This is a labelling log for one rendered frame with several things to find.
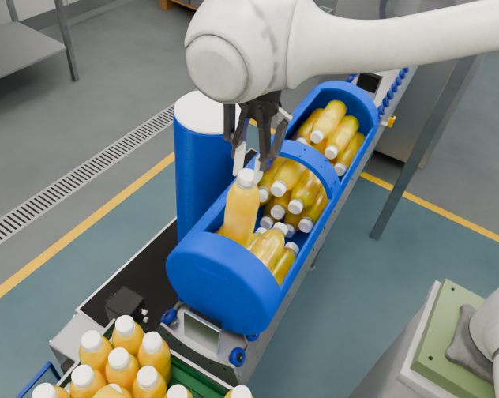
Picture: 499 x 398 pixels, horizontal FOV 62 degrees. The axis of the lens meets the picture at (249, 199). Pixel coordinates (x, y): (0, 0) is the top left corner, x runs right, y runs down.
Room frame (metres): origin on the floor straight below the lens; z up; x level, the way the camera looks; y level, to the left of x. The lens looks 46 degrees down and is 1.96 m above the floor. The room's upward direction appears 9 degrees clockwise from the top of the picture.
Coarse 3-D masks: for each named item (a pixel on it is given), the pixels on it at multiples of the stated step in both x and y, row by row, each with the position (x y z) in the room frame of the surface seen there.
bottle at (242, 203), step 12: (228, 192) 0.60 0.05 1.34; (240, 192) 0.59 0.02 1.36; (252, 192) 0.59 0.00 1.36; (228, 204) 0.58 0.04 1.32; (240, 204) 0.57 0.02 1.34; (252, 204) 0.58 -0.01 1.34; (228, 216) 0.58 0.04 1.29; (240, 216) 0.57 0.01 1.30; (252, 216) 0.58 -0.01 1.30; (228, 228) 0.57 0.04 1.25; (240, 228) 0.57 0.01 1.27; (252, 228) 0.58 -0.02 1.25; (240, 240) 0.57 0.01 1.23
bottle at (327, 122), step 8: (328, 104) 1.24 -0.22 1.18; (336, 104) 1.23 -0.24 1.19; (344, 104) 1.25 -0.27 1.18; (328, 112) 1.17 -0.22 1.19; (336, 112) 1.19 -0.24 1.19; (344, 112) 1.22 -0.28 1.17; (320, 120) 1.13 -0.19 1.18; (328, 120) 1.13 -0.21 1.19; (336, 120) 1.16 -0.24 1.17; (312, 128) 1.12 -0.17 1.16; (320, 128) 1.10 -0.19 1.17; (328, 128) 1.11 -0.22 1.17; (328, 136) 1.11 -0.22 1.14
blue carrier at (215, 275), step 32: (320, 96) 1.33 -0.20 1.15; (352, 96) 1.29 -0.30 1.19; (288, 128) 1.03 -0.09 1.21; (320, 160) 0.89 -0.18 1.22; (224, 192) 0.76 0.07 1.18; (256, 224) 0.84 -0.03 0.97; (320, 224) 0.73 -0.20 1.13; (192, 256) 0.52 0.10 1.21; (224, 256) 0.51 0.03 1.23; (192, 288) 0.52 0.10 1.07; (224, 288) 0.49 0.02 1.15; (256, 288) 0.47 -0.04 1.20; (288, 288) 0.54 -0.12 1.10; (224, 320) 0.49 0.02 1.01; (256, 320) 0.46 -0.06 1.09
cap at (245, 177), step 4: (244, 168) 0.62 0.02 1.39; (248, 168) 0.63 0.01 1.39; (240, 172) 0.61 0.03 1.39; (244, 172) 0.61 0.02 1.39; (248, 172) 0.61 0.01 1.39; (252, 172) 0.62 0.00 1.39; (240, 176) 0.60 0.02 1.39; (244, 176) 0.60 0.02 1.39; (248, 176) 0.60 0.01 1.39; (252, 176) 0.60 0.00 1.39; (240, 180) 0.59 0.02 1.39; (244, 180) 0.59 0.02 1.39; (248, 180) 0.59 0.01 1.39; (252, 180) 0.59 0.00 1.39; (240, 184) 0.59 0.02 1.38; (244, 184) 0.59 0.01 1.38; (248, 184) 0.59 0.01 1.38; (252, 184) 0.59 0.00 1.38
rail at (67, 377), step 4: (112, 320) 0.46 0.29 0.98; (108, 324) 0.44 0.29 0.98; (112, 324) 0.45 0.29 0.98; (108, 328) 0.43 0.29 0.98; (112, 328) 0.44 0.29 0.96; (104, 332) 0.42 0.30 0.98; (108, 332) 0.43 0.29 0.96; (104, 336) 0.42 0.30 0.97; (76, 364) 0.34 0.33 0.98; (80, 364) 0.34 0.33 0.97; (72, 368) 0.33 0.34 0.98; (68, 372) 0.32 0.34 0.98; (72, 372) 0.32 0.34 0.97; (64, 376) 0.31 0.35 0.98; (68, 376) 0.31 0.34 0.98; (60, 380) 0.30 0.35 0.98; (64, 380) 0.30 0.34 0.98; (68, 380) 0.31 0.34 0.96; (60, 384) 0.29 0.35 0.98; (64, 384) 0.30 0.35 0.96
